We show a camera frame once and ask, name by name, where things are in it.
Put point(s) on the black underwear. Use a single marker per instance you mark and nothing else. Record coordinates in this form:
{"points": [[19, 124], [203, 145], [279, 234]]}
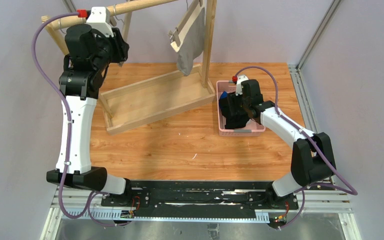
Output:
{"points": [[231, 122]]}

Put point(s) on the empty wooden hanger left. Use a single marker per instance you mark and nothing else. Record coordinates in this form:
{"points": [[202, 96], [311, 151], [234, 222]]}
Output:
{"points": [[60, 27]]}

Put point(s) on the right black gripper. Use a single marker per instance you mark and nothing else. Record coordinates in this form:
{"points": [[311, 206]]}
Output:
{"points": [[231, 108]]}

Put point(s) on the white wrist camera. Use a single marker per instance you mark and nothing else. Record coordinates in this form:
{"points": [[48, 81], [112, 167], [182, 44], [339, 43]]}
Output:
{"points": [[99, 19], [238, 80]]}

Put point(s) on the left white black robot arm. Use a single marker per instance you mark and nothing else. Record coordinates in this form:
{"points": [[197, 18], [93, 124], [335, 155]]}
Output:
{"points": [[91, 51]]}

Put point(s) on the pink plastic basket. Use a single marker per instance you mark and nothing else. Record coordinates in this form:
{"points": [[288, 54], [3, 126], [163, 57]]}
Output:
{"points": [[252, 129]]}

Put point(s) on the aluminium frame post left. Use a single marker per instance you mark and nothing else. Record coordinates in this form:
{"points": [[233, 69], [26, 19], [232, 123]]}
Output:
{"points": [[69, 5]]}

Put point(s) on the wooden hanger with grey underwear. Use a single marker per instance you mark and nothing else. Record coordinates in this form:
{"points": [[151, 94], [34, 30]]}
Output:
{"points": [[193, 19]]}

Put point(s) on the aluminium frame post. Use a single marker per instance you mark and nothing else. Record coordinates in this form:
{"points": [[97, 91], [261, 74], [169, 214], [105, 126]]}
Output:
{"points": [[69, 5], [296, 70]]}

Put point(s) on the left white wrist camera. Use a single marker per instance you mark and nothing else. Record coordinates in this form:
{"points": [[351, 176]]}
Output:
{"points": [[99, 19]]}

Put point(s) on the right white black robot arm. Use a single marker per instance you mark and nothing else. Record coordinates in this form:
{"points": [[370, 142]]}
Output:
{"points": [[312, 157]]}

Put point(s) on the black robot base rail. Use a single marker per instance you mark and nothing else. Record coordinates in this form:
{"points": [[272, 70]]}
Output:
{"points": [[199, 199]]}

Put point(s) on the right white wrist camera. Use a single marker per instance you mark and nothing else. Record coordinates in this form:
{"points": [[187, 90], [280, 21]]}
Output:
{"points": [[238, 80]]}

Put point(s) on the wooden clothes rack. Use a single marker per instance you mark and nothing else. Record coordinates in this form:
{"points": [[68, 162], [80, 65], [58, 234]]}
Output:
{"points": [[153, 99]]}

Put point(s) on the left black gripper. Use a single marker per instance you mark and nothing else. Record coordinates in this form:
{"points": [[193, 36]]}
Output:
{"points": [[122, 48]]}

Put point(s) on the grey underwear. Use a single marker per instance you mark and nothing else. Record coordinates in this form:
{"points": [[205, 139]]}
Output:
{"points": [[193, 44]]}

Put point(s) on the aluminium frame post right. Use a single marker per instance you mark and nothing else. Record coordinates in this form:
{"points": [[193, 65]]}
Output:
{"points": [[296, 70]]}

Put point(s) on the blue white underwear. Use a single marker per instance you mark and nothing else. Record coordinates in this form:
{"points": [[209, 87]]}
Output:
{"points": [[223, 95]]}

